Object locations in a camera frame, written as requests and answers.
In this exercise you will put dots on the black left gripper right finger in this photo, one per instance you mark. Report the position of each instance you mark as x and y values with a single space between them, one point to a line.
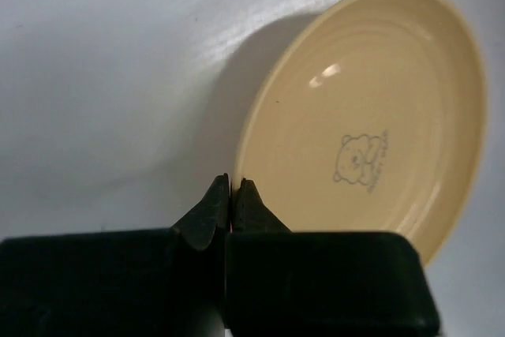
352 283

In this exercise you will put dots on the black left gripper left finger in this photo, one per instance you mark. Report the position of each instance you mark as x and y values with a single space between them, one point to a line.
148 282

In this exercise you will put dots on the yellow plate back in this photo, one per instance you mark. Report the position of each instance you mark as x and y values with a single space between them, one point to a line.
373 118

